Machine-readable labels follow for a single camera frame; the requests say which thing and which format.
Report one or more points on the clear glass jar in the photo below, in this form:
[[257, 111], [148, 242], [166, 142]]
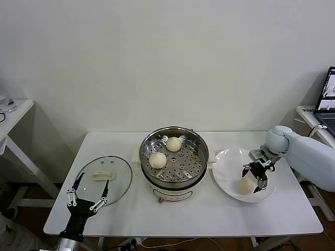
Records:
[[10, 107]]

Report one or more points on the white steamed baozi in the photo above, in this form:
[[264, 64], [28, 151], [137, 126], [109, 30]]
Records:
[[243, 187], [173, 144], [157, 160]]

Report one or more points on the grey fabric heap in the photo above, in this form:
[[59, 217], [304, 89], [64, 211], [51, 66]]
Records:
[[15, 235]]

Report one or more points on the white round plate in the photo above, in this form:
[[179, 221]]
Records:
[[225, 177]]

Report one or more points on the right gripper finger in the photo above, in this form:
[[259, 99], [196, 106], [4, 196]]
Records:
[[246, 168], [261, 184]]

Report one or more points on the cream electric cooker base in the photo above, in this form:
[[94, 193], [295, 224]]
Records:
[[172, 193]]

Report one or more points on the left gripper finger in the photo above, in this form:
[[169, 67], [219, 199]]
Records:
[[105, 191], [78, 181]]

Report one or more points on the white floor power strip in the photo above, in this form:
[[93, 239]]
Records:
[[129, 243]]

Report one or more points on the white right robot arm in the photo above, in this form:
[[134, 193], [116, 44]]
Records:
[[308, 154]]

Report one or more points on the dark open laptop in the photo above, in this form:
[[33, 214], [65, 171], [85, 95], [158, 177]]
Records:
[[327, 117]]

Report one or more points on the stainless steel steamer basket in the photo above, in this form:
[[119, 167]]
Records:
[[188, 162]]

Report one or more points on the white table leg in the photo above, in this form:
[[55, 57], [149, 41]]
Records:
[[101, 241], [254, 241]]

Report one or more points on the white side table with laptop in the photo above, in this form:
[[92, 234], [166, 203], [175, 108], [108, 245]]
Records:
[[305, 115]]

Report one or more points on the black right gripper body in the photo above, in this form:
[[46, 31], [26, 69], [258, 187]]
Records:
[[259, 168]]

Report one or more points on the white side table with jar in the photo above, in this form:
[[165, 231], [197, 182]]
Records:
[[18, 112]]

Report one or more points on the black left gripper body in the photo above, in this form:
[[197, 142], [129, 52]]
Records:
[[78, 214]]

